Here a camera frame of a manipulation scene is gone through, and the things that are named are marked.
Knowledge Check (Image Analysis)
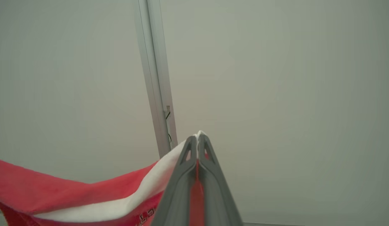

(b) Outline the red white shirt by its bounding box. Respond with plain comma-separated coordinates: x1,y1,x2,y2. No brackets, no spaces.
0,130,211,226

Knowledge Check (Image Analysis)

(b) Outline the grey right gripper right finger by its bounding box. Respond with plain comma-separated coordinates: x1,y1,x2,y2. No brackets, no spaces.
198,135,244,226

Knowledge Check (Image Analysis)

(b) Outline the grey metal frame post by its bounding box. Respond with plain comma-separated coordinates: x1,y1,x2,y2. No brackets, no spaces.
133,0,179,159

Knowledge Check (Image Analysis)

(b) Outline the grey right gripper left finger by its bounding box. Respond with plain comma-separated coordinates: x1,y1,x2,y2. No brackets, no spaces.
151,135,199,226

